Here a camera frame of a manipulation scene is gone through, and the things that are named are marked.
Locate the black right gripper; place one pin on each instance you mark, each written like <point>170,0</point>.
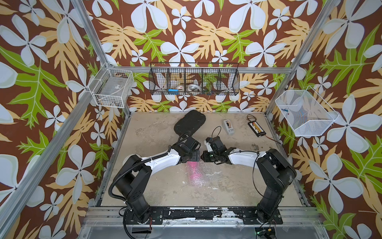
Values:
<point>204,157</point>

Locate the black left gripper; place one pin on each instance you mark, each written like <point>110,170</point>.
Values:
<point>196,156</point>

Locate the clear bubble wrap sheet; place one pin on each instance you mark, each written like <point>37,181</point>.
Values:
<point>217,177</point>

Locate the pink plastic wine glass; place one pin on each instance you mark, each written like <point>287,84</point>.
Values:
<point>194,174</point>

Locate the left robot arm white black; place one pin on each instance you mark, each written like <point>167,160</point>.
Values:
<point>131,181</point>

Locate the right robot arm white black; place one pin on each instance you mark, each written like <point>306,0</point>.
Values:
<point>277,173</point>

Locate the grey white small device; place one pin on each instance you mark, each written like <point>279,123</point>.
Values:
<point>227,125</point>

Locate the black hard plastic case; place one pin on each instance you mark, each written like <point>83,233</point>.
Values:
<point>190,123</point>

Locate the white tape roll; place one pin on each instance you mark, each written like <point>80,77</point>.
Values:
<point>126,159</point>

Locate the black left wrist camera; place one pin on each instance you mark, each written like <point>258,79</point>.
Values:
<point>188,142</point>

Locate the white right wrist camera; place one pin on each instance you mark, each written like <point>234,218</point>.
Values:
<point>215,145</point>

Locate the black battery holder with wires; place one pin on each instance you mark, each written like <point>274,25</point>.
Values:
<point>256,128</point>

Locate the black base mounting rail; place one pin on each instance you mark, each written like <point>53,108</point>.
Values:
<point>157,215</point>

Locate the black wire basket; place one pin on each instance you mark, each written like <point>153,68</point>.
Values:
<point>183,78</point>

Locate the white wire basket right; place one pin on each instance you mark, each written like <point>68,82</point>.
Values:
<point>307,113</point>

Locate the white wire basket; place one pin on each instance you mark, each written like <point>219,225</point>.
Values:
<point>307,113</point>
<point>111,87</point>

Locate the white wire basket left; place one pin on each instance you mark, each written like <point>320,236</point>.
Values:
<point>111,87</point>

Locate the aluminium frame post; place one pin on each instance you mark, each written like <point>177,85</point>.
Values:
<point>90,31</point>

